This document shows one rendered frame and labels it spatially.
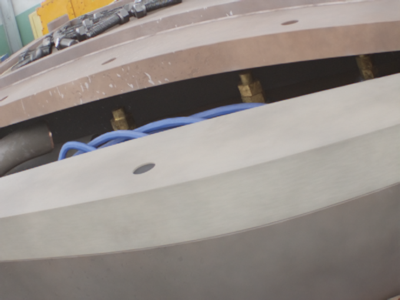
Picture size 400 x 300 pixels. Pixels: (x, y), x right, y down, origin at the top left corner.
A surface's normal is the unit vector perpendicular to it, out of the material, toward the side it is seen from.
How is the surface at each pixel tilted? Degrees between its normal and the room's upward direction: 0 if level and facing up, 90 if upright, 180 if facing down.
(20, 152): 92
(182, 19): 90
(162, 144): 0
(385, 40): 90
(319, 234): 90
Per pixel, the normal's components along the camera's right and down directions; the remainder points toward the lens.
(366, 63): -0.22, 0.42
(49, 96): -0.41, 0.45
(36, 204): -0.33, -0.88
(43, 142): 0.48, 0.22
